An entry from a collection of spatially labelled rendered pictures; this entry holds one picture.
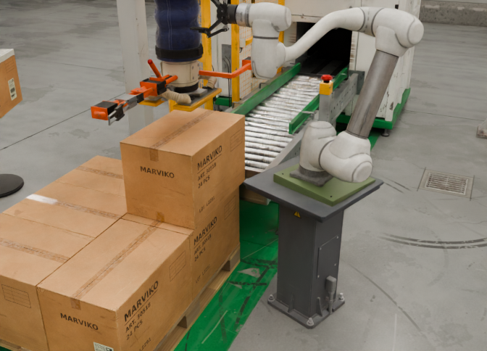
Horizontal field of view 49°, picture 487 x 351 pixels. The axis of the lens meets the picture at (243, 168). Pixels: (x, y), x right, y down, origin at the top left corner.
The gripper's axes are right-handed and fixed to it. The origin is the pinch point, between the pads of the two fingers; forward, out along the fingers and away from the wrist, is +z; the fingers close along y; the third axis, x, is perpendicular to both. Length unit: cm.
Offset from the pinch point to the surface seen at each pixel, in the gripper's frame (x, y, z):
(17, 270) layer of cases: -62, 104, 58
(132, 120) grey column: 130, 111, 127
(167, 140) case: 9, 64, 22
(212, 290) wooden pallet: 18, 156, 4
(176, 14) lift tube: 16.3, 5.0, 17.2
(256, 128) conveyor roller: 135, 104, 24
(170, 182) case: -3, 80, 14
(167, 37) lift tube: 15.1, 15.2, 21.7
